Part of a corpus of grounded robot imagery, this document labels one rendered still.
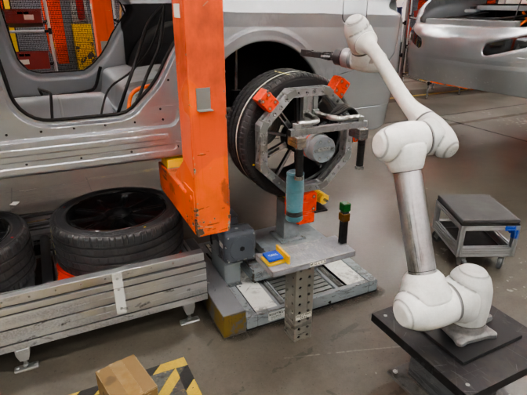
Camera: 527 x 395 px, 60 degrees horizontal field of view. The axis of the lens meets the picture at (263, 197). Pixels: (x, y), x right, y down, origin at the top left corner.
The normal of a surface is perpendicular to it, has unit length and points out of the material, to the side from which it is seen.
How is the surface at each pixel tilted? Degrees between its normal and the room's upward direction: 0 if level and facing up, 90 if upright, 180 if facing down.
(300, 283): 90
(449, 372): 0
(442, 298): 63
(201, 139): 90
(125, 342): 0
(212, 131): 90
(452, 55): 88
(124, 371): 0
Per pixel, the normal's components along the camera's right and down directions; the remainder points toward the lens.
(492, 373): 0.00, -0.92
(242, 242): 0.44, 0.35
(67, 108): 0.33, -0.32
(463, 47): -0.86, 0.13
